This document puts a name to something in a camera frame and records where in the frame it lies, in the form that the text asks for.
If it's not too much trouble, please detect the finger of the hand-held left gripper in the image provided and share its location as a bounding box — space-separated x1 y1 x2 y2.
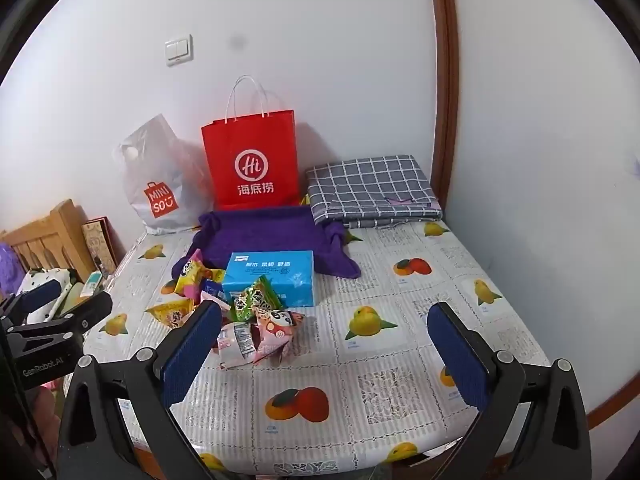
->
7 291 113 348
0 279 62 328

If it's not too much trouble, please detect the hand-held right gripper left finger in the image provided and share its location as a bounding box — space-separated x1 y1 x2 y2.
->
54 300 223 480

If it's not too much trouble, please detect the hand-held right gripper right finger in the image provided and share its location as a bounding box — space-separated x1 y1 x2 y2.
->
426 301 593 480

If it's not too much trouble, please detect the pink white pastry packet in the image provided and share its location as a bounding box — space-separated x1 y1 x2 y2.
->
212 321 261 367

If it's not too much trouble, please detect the small blue snack packet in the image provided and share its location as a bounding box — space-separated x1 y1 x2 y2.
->
201 280 227 306

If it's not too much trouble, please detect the green triangular snack packet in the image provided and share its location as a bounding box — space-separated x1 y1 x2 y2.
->
227 276 283 322

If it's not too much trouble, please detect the pink yellow snack packet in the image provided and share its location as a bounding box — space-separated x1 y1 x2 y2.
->
175 249 228 306

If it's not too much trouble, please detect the pink panda snack packet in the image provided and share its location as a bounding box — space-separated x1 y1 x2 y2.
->
252 305 307 361

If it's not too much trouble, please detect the purple towel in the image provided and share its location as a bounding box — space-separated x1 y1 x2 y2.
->
171 206 362 283

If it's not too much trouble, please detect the white spotted cloth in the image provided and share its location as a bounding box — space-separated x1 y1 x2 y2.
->
17 267 81 323

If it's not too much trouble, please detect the green white box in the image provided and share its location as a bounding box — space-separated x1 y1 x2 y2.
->
80 271 106 301

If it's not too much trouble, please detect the purple fuzzy cloth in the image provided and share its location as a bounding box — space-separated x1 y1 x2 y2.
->
0 242 26 301

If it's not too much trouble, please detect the light wooden furniture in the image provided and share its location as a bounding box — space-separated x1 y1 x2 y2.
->
0 199 96 286

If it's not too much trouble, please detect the fruit print tablecloth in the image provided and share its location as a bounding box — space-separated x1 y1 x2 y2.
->
82 222 551 476

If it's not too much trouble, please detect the blue tissue pack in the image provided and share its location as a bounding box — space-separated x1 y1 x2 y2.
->
221 250 316 308

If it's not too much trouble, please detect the white plastic bag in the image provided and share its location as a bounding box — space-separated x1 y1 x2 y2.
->
112 114 216 235

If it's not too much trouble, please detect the wooden baseboard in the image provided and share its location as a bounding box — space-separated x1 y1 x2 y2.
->
585 380 640 431

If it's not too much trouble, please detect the grey checked folded cloth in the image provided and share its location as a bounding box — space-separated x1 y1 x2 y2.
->
305 155 445 231

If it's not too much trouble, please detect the red paper bag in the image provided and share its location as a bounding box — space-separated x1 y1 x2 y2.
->
201 75 300 211

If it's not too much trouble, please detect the white light switch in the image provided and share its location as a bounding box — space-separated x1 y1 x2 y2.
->
165 35 193 67

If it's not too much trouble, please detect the brown wooden door frame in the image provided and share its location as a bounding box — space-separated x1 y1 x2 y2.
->
426 0 462 198

